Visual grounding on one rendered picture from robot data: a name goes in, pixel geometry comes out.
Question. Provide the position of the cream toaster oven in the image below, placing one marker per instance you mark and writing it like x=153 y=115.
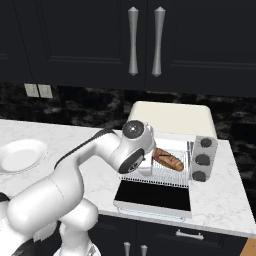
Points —
x=173 y=120

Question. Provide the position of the black upper cupboard door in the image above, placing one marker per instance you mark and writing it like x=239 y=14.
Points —
x=206 y=43
x=86 y=40
x=15 y=40

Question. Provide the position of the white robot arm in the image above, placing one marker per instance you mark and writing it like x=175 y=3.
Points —
x=66 y=186

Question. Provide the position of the black cupboard door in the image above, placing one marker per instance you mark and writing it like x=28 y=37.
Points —
x=86 y=40
x=15 y=40
x=113 y=233
x=206 y=43

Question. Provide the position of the black drawer front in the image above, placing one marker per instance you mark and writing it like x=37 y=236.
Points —
x=213 y=241

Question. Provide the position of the beige wall outlet plate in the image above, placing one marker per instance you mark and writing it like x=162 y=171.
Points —
x=45 y=91
x=31 y=90

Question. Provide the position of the toaster oven glass door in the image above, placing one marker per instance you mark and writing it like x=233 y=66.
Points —
x=155 y=196

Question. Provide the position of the dark toaster oven knob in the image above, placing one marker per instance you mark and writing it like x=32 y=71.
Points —
x=202 y=159
x=199 y=175
x=206 y=142

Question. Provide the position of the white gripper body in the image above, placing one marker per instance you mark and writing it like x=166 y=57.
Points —
x=146 y=169

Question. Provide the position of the black lower cupboard door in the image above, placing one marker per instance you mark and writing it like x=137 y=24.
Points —
x=113 y=233

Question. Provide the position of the white round plate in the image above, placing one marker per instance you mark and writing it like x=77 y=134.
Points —
x=20 y=155

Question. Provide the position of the brown baguette bread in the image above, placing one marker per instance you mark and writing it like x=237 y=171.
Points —
x=170 y=160

